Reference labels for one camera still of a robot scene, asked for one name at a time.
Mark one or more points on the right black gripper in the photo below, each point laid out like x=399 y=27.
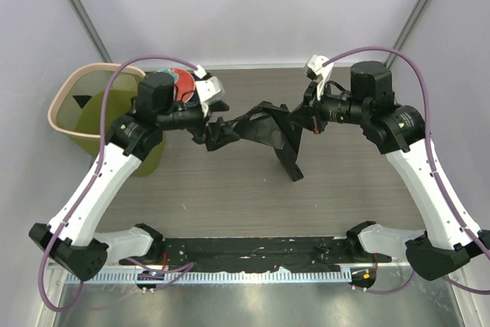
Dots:
x=303 y=116

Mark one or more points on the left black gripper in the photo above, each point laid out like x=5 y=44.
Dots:
x=221 y=135

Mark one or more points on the black trash bag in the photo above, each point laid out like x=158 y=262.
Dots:
x=267 y=124

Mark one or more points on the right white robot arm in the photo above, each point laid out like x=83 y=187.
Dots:
x=450 y=237

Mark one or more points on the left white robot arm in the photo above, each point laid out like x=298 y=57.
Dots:
x=70 y=237

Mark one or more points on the olive green trash bin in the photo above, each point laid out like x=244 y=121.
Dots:
x=76 y=109

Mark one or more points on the blue tray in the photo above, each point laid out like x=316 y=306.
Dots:
x=193 y=99

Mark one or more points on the red patterned plate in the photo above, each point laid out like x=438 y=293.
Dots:
x=184 y=83

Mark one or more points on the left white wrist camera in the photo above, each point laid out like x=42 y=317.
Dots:
x=208 y=89

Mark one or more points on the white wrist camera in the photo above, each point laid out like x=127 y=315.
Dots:
x=319 y=69
x=208 y=89

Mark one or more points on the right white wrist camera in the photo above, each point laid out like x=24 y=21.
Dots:
x=319 y=69

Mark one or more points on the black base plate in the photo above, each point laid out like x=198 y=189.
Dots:
x=260 y=254

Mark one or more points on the white slotted cable duct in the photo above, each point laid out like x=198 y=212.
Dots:
x=127 y=275

